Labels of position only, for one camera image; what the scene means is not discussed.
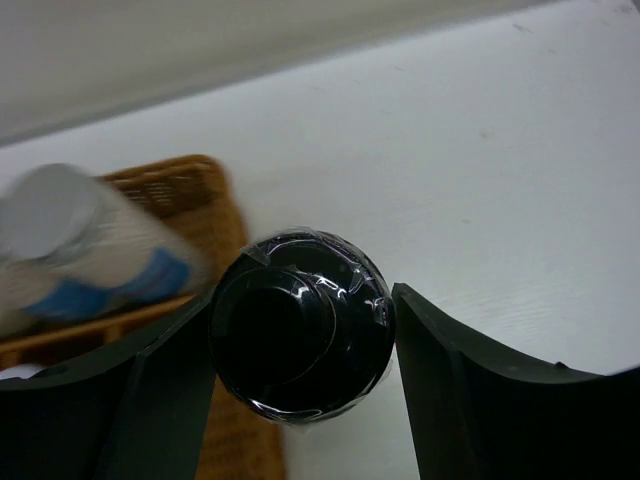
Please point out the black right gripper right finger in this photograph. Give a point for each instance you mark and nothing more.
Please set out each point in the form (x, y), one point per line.
(479, 409)

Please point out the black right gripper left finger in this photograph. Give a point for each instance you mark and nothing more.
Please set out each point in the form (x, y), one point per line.
(136, 408)

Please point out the spice jar white red-logo lid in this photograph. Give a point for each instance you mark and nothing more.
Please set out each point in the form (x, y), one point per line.
(21, 371)

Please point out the black cap white bottle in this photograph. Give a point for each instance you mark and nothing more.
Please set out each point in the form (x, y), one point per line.
(302, 326)

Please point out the brown wicker divided basket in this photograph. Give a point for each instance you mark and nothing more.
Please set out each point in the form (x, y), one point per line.
(191, 196)

